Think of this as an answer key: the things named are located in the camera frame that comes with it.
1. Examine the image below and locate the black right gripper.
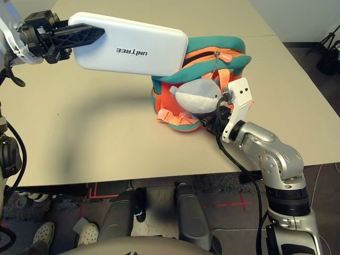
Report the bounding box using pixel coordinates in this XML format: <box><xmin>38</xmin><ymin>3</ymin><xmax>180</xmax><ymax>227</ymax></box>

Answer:
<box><xmin>203</xmin><ymin>104</ymin><xmax>235</xmax><ymax>137</ymax></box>

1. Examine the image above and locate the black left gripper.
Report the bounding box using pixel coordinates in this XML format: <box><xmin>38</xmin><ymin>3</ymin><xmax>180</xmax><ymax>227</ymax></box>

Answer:
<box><xmin>20</xmin><ymin>10</ymin><xmax>106</xmax><ymax>64</ymax></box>

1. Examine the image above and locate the white Unitree pencil case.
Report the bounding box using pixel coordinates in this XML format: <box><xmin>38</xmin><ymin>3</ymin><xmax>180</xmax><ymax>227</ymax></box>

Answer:
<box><xmin>68</xmin><ymin>12</ymin><xmax>189</xmax><ymax>78</ymax></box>

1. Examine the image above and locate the orange and teal backpack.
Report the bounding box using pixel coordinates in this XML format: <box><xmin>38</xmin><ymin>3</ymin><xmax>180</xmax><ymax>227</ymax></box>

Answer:
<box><xmin>151</xmin><ymin>36</ymin><xmax>252</xmax><ymax>133</ymax></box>

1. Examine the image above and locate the grey robot right leg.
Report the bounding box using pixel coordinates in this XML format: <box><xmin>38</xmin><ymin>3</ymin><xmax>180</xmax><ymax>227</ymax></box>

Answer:
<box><xmin>174</xmin><ymin>182</ymin><xmax>213</xmax><ymax>252</ymax></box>

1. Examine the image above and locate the grey robot leg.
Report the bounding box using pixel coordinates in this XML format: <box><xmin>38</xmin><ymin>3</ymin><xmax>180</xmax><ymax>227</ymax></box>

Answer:
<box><xmin>174</xmin><ymin>182</ymin><xmax>213</xmax><ymax>252</ymax></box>
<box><xmin>102</xmin><ymin>187</ymin><xmax>147</xmax><ymax>240</ymax></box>

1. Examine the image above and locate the black tripod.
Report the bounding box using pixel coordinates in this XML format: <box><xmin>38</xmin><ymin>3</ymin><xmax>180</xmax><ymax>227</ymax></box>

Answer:
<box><xmin>305</xmin><ymin>23</ymin><xmax>340</xmax><ymax>77</ymax></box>

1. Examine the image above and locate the grey robot left leg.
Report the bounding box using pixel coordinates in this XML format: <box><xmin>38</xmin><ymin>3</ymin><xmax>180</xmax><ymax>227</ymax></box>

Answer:
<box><xmin>102</xmin><ymin>187</ymin><xmax>147</xmax><ymax>240</ymax></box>

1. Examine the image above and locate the grey robot torso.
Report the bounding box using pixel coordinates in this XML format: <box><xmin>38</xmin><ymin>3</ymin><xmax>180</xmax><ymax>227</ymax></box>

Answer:
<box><xmin>59</xmin><ymin>236</ymin><xmax>213</xmax><ymax>255</ymax></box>

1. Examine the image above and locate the white perforated shoe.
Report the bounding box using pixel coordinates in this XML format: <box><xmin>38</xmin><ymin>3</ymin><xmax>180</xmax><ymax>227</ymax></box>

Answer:
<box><xmin>76</xmin><ymin>222</ymin><xmax>99</xmax><ymax>247</ymax></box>
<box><xmin>33</xmin><ymin>222</ymin><xmax>56</xmax><ymax>248</ymax></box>

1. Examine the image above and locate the grey plush whale keychain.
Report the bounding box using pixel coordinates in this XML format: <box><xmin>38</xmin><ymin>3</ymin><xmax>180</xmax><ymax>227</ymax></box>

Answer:
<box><xmin>169</xmin><ymin>79</ymin><xmax>224</xmax><ymax>114</ymax></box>

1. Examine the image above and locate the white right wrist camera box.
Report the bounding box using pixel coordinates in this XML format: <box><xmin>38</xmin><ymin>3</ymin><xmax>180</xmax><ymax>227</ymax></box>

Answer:
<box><xmin>222</xmin><ymin>77</ymin><xmax>254</xmax><ymax>143</ymax></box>

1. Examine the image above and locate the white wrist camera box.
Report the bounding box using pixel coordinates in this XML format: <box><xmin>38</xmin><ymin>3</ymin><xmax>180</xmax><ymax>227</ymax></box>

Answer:
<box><xmin>222</xmin><ymin>77</ymin><xmax>254</xmax><ymax>143</ymax></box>
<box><xmin>0</xmin><ymin>0</ymin><xmax>45</xmax><ymax>65</ymax></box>

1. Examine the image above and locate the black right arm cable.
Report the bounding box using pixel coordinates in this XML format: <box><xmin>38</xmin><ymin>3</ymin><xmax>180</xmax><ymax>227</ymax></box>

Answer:
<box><xmin>215</xmin><ymin>91</ymin><xmax>269</xmax><ymax>255</ymax></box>

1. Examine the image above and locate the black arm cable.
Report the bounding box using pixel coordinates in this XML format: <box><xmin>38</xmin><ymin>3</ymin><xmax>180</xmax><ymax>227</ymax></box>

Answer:
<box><xmin>0</xmin><ymin>52</ymin><xmax>27</xmax><ymax>250</ymax></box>
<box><xmin>215</xmin><ymin>91</ymin><xmax>269</xmax><ymax>255</ymax></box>

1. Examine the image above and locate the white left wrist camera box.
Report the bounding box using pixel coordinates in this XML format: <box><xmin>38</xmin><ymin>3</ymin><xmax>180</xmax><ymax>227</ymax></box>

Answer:
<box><xmin>0</xmin><ymin>0</ymin><xmax>45</xmax><ymax>65</ymax></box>

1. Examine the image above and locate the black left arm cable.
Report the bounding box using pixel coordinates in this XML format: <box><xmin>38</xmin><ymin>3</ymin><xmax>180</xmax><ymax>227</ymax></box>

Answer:
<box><xmin>0</xmin><ymin>52</ymin><xmax>27</xmax><ymax>250</ymax></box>

